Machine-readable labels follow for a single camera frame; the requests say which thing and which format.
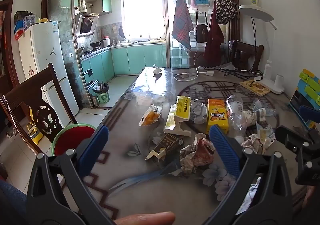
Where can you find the silver exhaust duct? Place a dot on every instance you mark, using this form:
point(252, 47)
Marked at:
point(82, 4)

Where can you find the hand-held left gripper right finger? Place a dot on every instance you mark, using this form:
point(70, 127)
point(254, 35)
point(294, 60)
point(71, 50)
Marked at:
point(225, 151)

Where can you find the black hanging bag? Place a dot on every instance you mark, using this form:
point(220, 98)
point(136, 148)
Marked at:
point(201, 33)

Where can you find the yellow drink carton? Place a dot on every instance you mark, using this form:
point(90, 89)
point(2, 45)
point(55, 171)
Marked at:
point(217, 117)

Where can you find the dark wooden chair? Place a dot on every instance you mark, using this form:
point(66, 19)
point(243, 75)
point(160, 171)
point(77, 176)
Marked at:
point(247, 52)
point(47, 72)

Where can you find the blue red carton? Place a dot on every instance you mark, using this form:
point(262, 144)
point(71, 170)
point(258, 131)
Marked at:
point(18, 32)

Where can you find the red white paper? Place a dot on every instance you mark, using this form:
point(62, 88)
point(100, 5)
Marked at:
point(200, 152)

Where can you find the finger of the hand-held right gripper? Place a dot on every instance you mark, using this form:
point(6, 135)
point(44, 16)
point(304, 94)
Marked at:
point(309, 114)
point(300, 137)

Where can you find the white printed paper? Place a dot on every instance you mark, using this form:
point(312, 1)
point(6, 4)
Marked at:
point(198, 111)

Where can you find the white power strip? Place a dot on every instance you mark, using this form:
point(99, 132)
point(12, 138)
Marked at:
point(267, 86)

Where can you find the beige paper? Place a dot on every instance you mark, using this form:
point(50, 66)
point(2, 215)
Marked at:
point(255, 143)

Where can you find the person's blue jeans leg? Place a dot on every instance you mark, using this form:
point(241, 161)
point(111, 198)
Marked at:
point(12, 202)

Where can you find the clear snack wrapper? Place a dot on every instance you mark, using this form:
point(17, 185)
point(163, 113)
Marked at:
point(266, 133)

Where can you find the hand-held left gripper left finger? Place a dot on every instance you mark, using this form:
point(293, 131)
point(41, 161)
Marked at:
point(96, 147)

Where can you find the white cylinder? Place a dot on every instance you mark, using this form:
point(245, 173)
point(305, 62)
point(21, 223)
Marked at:
point(279, 83)

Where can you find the green yellow block toy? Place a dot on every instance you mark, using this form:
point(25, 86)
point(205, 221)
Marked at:
point(310, 84)

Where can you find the red basin green rim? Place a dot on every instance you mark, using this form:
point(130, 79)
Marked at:
point(65, 142)

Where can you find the clear plastic bottle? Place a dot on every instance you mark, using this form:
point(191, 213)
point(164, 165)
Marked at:
point(236, 114)

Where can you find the dark blue hanging cloth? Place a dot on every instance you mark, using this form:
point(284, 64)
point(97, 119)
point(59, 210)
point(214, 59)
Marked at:
point(121, 31)

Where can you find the kitchen window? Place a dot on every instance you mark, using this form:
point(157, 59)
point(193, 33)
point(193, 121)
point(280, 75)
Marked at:
point(142, 12)

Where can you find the small drawer organizer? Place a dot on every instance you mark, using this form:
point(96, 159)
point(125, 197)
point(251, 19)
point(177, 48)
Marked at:
point(29, 21)

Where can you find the white refrigerator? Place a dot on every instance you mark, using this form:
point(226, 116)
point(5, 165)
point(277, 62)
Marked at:
point(42, 47)

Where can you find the person's left hand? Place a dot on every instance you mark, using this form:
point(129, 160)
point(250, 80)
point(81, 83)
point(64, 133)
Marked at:
point(150, 218)

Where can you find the green trash can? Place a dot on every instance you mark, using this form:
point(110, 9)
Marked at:
point(101, 93)

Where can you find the white tissue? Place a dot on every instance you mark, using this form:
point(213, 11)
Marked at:
point(157, 69)

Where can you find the clear plastic bag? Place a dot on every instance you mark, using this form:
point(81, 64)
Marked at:
point(265, 107)

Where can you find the white desk lamp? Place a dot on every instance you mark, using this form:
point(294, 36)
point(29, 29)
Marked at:
point(257, 13)

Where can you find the yellow white packet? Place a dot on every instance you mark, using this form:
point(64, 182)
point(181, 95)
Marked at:
point(178, 112)

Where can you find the brown cigarette box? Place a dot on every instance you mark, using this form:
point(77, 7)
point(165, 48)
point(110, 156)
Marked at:
point(167, 143)

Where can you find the orange snack packet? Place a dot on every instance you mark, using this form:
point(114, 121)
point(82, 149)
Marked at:
point(151, 116)

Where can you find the blue framed tablet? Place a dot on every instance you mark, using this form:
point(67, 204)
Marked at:
point(301, 101)

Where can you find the plaid hanging cloth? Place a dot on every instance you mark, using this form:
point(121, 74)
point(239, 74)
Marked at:
point(181, 22)

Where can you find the yellow book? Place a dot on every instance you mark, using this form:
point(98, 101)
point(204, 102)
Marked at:
point(252, 88)

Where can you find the teal lower kitchen cabinets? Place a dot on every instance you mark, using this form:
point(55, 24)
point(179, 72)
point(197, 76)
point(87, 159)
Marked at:
point(135, 58)

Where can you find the red apron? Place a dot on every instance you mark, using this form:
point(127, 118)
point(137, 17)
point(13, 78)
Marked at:
point(213, 42)

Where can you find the steel range hood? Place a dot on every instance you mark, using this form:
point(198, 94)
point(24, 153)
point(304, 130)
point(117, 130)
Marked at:
point(86, 24)

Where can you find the small printed paper wad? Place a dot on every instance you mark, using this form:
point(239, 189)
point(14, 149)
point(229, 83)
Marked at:
point(255, 116)

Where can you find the black white patterned bag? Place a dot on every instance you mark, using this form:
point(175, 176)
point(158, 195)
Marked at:
point(226, 9)

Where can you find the black wok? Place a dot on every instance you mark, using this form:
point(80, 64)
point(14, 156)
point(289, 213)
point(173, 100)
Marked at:
point(95, 44)

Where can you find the white bottle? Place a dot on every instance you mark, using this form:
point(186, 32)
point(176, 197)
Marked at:
point(268, 72)

